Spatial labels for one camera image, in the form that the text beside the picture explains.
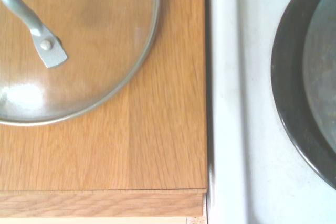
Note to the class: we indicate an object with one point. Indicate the large wooden cutting board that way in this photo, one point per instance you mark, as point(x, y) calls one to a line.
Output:
point(162, 129)

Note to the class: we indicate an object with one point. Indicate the white electric stove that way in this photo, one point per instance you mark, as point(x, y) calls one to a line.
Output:
point(252, 103)

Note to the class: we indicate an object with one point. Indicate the black burner drip pan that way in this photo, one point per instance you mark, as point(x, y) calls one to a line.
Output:
point(279, 82)

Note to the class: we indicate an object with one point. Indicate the dark grey saucepan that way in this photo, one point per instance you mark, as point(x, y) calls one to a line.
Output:
point(324, 77)

